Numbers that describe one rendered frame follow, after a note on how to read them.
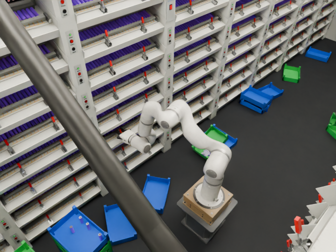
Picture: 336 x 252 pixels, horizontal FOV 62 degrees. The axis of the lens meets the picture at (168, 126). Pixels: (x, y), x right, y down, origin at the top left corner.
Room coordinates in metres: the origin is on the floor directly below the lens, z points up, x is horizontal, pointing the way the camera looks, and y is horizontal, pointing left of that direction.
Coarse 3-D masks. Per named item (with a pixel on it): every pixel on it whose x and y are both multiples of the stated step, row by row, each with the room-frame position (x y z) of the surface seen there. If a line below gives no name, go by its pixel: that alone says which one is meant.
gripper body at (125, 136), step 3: (129, 129) 1.49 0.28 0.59; (123, 132) 1.45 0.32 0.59; (126, 132) 1.45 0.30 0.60; (129, 132) 1.45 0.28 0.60; (132, 132) 1.45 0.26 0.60; (120, 135) 1.42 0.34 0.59; (123, 135) 1.42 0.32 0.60; (126, 135) 1.41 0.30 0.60; (129, 135) 1.41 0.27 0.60; (123, 138) 1.39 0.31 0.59; (126, 138) 1.38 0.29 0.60; (123, 141) 1.39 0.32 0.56; (126, 141) 1.37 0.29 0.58
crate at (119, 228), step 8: (104, 208) 1.14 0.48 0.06; (112, 208) 1.17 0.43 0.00; (112, 216) 1.10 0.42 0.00; (120, 216) 1.11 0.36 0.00; (112, 224) 1.04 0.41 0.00; (120, 224) 1.04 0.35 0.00; (128, 224) 1.04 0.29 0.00; (112, 232) 0.97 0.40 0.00; (120, 232) 0.98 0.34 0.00; (128, 232) 0.98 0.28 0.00; (112, 240) 0.91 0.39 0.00; (120, 240) 0.90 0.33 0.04; (128, 240) 0.91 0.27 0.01
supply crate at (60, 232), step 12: (72, 216) 0.88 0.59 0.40; (84, 216) 0.86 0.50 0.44; (48, 228) 0.76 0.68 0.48; (60, 228) 0.80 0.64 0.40; (84, 228) 0.81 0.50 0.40; (96, 228) 0.80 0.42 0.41; (60, 240) 0.73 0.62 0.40; (72, 240) 0.73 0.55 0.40; (84, 240) 0.73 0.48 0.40; (96, 240) 0.73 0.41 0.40
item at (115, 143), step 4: (132, 124) 1.63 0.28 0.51; (132, 128) 1.59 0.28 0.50; (136, 128) 1.60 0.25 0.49; (136, 132) 1.57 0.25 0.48; (112, 136) 1.49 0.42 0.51; (112, 140) 1.46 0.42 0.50; (116, 140) 1.46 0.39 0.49; (120, 140) 1.47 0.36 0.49; (108, 144) 1.42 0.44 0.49; (112, 144) 1.43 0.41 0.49; (116, 144) 1.43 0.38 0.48; (112, 148) 1.41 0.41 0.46
